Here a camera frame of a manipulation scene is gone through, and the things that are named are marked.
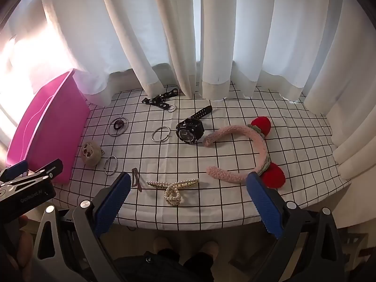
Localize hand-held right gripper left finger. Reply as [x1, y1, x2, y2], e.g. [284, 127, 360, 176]
[32, 171, 132, 282]

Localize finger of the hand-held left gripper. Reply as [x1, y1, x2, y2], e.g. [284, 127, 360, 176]
[0, 160, 29, 183]
[28, 159, 64, 183]

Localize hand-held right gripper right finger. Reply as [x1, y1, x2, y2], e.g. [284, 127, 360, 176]
[232, 172, 344, 282]

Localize brown snap hair clip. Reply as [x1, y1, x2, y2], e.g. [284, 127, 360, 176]
[131, 167, 144, 192]

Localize silver rhinestone bangle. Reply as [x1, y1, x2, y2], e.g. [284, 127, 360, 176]
[104, 155, 120, 177]

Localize pink plastic basin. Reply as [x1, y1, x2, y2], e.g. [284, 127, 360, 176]
[6, 69, 90, 185]

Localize beige plush sloth pouch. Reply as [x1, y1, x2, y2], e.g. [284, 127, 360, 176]
[81, 141, 105, 168]

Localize pink fuzzy headband red pompoms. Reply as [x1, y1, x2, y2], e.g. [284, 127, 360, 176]
[203, 117, 286, 189]

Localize large thin silver bangle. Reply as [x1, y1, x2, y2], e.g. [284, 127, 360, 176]
[107, 117, 129, 137]

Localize silver hoop with ball end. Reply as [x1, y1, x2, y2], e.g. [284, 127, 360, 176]
[151, 126, 171, 144]

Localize black wrist watch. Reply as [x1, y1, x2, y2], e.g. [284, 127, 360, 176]
[176, 105, 213, 145]

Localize person's left hand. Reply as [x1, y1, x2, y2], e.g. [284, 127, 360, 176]
[16, 214, 35, 268]

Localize white black-grid tablecloth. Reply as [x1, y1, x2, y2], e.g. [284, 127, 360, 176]
[53, 82, 353, 231]

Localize person's beige slipper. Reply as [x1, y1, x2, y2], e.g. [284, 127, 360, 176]
[153, 236, 172, 255]
[200, 241, 219, 259]

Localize person's legs in dark pants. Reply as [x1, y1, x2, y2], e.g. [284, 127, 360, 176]
[113, 248, 215, 282]

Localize white curtain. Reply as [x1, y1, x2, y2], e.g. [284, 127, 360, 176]
[0, 0, 376, 180]

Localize black lanyard keychain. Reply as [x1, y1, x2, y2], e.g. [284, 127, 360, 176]
[142, 87, 180, 113]

